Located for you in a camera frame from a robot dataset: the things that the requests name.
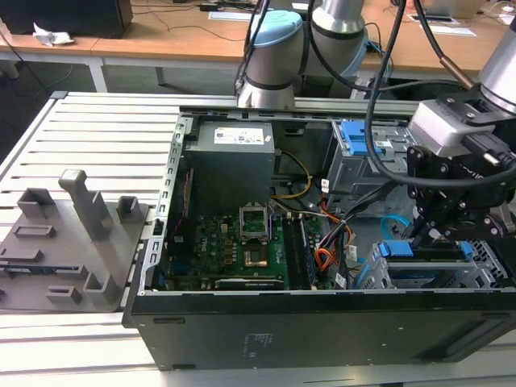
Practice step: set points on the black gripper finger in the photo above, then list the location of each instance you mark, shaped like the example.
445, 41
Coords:
423, 177
471, 223

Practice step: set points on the hard disk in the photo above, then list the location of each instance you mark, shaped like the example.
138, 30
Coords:
397, 249

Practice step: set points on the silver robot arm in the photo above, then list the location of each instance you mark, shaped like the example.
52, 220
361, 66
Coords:
274, 52

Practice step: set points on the metal disk bay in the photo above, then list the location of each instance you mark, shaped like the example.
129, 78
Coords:
479, 274

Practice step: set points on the black RAM slot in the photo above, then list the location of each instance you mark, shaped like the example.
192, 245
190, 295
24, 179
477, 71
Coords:
303, 254
291, 254
309, 254
297, 254

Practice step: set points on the metal drive cage blue latch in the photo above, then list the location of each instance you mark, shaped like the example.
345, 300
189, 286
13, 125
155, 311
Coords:
350, 177

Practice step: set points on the wooden desk white legs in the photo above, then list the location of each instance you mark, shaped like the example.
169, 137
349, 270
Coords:
141, 44
423, 52

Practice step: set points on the black waste bin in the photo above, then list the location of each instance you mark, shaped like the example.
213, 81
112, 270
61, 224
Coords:
316, 85

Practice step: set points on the white paper sheet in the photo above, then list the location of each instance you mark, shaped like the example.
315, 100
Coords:
230, 15
447, 26

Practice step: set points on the CPU socket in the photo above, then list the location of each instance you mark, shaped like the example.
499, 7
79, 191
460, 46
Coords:
256, 258

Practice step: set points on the grey power supply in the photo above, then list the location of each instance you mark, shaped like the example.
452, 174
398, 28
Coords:
225, 173

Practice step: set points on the black graphics card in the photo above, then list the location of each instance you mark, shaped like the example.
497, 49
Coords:
250, 283

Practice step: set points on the black PC case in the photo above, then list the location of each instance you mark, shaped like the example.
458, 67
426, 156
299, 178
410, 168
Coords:
282, 334

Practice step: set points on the green motherboard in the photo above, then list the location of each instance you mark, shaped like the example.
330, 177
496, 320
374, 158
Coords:
217, 262

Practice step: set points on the grey parts rack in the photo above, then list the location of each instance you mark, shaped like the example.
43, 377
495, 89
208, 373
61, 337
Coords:
60, 242

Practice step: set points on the black box on desk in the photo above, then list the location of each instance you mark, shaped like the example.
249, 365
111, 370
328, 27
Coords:
68, 16

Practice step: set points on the crumpled white paper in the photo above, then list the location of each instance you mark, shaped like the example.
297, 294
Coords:
52, 36

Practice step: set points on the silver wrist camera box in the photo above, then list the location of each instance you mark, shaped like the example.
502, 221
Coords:
443, 129

